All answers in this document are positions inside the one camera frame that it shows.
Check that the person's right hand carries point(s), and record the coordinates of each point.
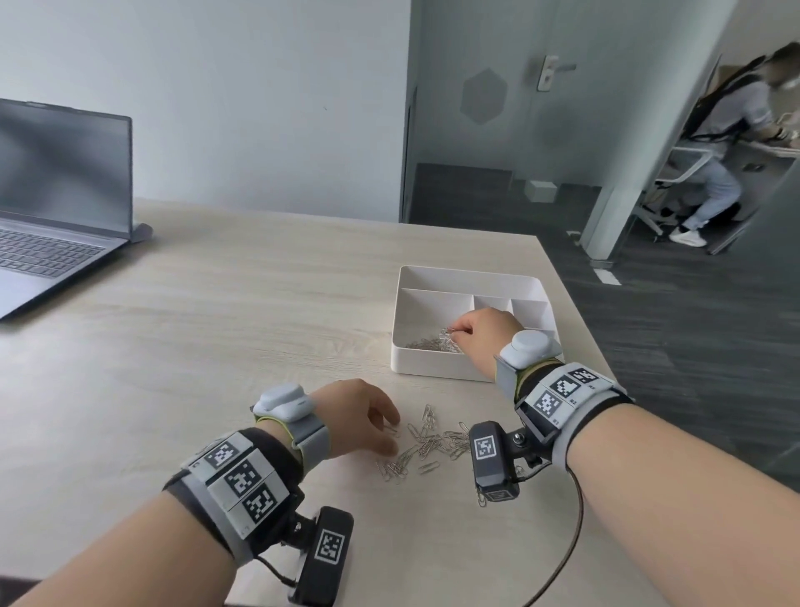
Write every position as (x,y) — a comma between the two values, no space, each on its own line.
(490,337)

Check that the person's left hand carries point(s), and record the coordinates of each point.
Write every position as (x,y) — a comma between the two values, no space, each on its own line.
(350,416)

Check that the person's left thumb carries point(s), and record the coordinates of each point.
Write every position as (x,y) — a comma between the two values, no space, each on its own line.
(378,446)

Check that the person's right fingers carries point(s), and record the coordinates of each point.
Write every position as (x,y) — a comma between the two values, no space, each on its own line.
(462,328)

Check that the person's right forearm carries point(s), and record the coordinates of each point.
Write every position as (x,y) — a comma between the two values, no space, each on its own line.
(675,494)

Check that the person's left forearm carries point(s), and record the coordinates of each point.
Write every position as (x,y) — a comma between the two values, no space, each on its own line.
(137,556)

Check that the heap of silver paper clips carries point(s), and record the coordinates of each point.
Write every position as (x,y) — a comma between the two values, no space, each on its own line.
(434,342)

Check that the white compartment organizer tray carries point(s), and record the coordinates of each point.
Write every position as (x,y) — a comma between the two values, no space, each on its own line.
(431,300)

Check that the scattered silver paper clips pile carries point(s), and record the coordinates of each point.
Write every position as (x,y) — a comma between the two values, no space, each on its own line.
(428,445)

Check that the grey right wrist tracker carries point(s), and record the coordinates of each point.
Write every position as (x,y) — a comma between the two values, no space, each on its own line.
(531,349)

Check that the grey wrist tracker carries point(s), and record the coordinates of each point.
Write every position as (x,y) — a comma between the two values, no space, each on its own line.
(531,349)
(284,403)

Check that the grey left wrist tracker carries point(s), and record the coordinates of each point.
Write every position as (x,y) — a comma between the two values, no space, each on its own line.
(284,403)

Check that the single silver paper clip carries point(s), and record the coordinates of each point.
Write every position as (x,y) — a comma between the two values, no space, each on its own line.
(482,497)

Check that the right wristband with square markers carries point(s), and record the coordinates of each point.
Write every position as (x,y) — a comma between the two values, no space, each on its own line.
(565,394)

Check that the wristband with square markers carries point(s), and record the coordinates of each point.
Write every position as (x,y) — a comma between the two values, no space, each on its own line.
(240,481)
(565,394)

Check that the left wristband with square markers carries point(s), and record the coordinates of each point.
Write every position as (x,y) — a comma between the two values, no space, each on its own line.
(240,481)

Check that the small white box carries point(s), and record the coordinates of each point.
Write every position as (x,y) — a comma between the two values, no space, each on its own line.
(540,191)

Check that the frosted glass door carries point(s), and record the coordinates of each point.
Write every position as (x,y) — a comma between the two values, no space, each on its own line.
(500,156)

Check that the hexagon door sticker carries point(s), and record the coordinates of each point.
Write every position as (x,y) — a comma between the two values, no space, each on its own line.
(483,95)

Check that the white office chair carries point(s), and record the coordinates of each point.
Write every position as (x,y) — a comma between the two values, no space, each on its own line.
(681,166)

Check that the light wooden desk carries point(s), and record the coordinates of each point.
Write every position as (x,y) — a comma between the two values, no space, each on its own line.
(759,181)

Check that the grey laptop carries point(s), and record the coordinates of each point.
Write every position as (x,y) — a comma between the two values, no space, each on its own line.
(56,250)

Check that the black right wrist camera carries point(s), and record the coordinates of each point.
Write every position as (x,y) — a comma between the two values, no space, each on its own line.
(490,456)

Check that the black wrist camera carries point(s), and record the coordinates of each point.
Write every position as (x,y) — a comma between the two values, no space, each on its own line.
(490,456)
(328,553)

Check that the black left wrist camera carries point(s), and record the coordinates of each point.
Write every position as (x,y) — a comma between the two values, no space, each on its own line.
(328,553)

